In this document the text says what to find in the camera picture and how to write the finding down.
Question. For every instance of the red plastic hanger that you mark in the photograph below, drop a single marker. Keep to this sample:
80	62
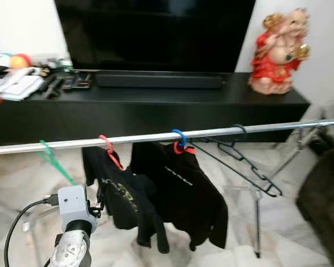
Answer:
107	146

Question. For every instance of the orange yellow ball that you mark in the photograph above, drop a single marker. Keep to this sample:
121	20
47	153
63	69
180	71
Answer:
19	61

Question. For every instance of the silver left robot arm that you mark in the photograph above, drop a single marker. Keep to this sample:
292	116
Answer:
71	250

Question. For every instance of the green plastic hanger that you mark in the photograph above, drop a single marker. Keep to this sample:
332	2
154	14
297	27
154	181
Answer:
58	163

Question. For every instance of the black printed shirt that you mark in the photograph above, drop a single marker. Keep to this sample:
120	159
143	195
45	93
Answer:
128	206

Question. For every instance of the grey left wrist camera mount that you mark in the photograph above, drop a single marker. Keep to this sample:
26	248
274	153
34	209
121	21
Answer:
72	203

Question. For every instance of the black plastic hanger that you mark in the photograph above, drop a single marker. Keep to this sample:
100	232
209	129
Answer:
271	189

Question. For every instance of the white paper stack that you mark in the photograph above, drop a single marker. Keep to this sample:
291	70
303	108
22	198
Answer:
19	86

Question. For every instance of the black T-shirt red collar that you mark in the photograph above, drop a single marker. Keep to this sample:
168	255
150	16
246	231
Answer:
183	194

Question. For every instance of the blue plastic hanger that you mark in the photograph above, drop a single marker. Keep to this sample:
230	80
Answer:
185	139

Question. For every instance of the black TV console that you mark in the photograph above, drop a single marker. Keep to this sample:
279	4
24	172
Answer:
156	108

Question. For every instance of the black flat television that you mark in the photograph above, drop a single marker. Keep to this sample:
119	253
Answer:
156	33

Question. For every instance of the black soundbar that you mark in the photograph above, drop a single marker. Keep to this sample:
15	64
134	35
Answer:
156	80

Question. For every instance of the silver metal clothes rack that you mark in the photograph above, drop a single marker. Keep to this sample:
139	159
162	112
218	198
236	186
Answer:
145	137

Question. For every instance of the red laughing Buddha statue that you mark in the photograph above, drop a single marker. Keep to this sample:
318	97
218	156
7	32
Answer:
275	61

